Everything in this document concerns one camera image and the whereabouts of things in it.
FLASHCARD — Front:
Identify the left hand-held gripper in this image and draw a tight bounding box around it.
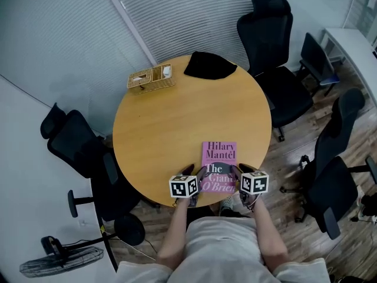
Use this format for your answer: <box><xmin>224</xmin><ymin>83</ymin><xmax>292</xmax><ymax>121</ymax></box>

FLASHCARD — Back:
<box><xmin>168</xmin><ymin>163</ymin><xmax>209</xmax><ymax>208</ymax></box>

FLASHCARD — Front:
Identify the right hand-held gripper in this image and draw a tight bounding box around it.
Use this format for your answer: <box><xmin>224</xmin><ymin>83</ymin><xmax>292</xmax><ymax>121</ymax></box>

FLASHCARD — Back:
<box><xmin>230</xmin><ymin>163</ymin><xmax>270</xmax><ymax>212</ymax></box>

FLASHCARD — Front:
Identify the pink book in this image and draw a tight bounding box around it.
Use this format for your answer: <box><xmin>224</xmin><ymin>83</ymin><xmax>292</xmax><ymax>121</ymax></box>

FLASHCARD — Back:
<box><xmin>201</xmin><ymin>141</ymin><xmax>238</xmax><ymax>193</ymax></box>

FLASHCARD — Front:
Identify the person's right forearm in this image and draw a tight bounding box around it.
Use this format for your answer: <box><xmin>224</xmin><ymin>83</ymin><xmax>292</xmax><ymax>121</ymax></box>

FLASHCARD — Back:
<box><xmin>250</xmin><ymin>199</ymin><xmax>289</xmax><ymax>272</ymax></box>

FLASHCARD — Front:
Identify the person's left forearm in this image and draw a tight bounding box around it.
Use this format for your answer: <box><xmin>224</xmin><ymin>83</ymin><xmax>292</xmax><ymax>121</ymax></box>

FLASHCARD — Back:
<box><xmin>156</xmin><ymin>198</ymin><xmax>192</xmax><ymax>271</ymax></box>

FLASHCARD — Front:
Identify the person's shoe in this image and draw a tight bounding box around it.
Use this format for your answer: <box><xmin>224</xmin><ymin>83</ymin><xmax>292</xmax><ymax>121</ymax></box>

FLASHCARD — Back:
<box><xmin>219</xmin><ymin>195</ymin><xmax>234</xmax><ymax>216</ymax></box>

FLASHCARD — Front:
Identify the person's grey shirt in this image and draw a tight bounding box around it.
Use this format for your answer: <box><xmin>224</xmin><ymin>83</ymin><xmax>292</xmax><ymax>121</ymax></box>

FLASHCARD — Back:
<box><xmin>113</xmin><ymin>216</ymin><xmax>332</xmax><ymax>283</ymax></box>

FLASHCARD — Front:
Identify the dark grey office chair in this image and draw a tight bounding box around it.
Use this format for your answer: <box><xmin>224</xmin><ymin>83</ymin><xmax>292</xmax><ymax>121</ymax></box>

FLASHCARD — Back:
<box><xmin>279</xmin><ymin>87</ymin><xmax>377</xmax><ymax>241</ymax></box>

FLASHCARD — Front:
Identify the wicker tissue basket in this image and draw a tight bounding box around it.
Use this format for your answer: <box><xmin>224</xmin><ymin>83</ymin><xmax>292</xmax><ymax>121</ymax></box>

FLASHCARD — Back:
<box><xmin>126</xmin><ymin>63</ymin><xmax>177</xmax><ymax>96</ymax></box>

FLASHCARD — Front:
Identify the black cloth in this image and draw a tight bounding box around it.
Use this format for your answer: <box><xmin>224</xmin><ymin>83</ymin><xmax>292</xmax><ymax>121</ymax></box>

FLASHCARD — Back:
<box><xmin>183</xmin><ymin>51</ymin><xmax>238</xmax><ymax>81</ymax></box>

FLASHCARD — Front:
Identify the black mesh office chair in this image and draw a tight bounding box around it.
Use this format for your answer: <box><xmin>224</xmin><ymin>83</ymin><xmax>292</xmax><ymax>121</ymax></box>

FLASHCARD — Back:
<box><xmin>40</xmin><ymin>102</ymin><xmax>142</xmax><ymax>222</ymax></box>

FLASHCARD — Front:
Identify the black bag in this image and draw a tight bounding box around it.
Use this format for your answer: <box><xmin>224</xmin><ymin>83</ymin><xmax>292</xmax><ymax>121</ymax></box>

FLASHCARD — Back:
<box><xmin>361</xmin><ymin>193</ymin><xmax>377</xmax><ymax>218</ymax></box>

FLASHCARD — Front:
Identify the black office chair tall headrest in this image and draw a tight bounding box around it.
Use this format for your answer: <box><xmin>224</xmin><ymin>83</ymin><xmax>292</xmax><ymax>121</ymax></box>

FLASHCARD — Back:
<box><xmin>237</xmin><ymin>0</ymin><xmax>315</xmax><ymax>143</ymax></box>

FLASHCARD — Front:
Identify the dark chair with blue seat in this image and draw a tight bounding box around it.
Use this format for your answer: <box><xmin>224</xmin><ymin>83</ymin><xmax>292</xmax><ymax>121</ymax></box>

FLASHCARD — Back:
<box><xmin>297</xmin><ymin>32</ymin><xmax>341</xmax><ymax>97</ymax></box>

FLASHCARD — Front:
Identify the white desk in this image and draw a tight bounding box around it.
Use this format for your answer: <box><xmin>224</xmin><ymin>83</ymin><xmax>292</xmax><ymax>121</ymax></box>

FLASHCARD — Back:
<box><xmin>320</xmin><ymin>27</ymin><xmax>377</xmax><ymax>106</ymax></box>

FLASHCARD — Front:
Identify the black pedestal fan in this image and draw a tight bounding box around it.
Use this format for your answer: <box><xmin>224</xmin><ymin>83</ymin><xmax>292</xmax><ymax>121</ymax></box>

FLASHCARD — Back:
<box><xmin>19</xmin><ymin>213</ymin><xmax>145</xmax><ymax>278</ymax></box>

